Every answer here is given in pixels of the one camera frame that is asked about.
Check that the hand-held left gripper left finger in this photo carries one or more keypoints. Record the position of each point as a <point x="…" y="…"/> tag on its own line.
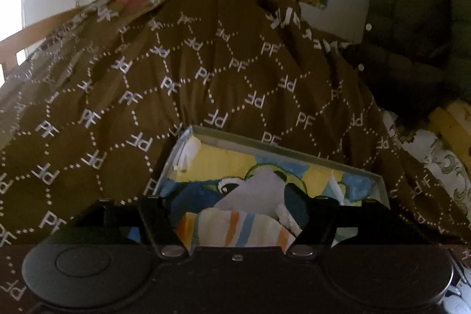
<point x="158" y="214"/>

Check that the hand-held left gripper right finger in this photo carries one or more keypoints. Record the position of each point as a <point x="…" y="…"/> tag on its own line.
<point x="320" y="214"/>

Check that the white sock blue print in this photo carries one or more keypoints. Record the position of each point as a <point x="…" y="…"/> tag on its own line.
<point x="257" y="189"/>

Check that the yellow orange striped sock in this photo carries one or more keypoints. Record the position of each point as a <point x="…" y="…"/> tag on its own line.
<point x="235" y="229"/>

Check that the frog painted box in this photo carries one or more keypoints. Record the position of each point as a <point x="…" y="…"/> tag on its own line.
<point x="228" y="159"/>

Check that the white swirl patterned pillow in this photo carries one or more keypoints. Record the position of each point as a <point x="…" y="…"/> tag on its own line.
<point x="441" y="167"/>

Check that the brown patterned blanket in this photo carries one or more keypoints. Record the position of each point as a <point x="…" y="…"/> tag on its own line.
<point x="184" y="78"/>

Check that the olive quilted jacket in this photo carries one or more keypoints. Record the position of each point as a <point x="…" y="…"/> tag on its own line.
<point x="415" y="23"/>

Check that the light wooden bed frame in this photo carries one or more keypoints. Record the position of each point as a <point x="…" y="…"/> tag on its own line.
<point x="452" y="126"/>

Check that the brown wooden bed rail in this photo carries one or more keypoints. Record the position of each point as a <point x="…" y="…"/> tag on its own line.
<point x="22" y="38"/>

